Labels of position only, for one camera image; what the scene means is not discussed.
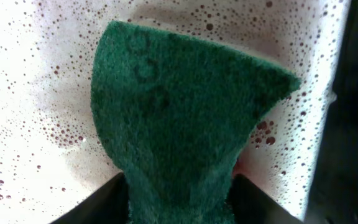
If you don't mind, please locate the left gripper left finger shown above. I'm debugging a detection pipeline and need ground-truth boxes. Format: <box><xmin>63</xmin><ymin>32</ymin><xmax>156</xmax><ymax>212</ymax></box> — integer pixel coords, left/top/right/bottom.
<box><xmin>52</xmin><ymin>172</ymin><xmax>129</xmax><ymax>224</ymax></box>

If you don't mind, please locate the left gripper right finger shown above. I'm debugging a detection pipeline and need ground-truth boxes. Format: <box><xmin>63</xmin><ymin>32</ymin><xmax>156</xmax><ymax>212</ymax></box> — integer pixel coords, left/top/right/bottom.
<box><xmin>228</xmin><ymin>174</ymin><xmax>302</xmax><ymax>224</ymax></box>

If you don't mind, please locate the green yellow sponge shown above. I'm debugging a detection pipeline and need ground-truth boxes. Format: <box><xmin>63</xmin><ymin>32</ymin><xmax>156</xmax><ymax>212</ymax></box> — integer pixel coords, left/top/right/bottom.
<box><xmin>91</xmin><ymin>21</ymin><xmax>300</xmax><ymax>223</ymax></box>

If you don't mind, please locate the black rectangular soapy tray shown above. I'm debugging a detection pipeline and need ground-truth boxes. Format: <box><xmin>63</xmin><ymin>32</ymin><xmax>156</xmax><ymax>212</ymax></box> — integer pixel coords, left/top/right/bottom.
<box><xmin>0</xmin><ymin>0</ymin><xmax>358</xmax><ymax>223</ymax></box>

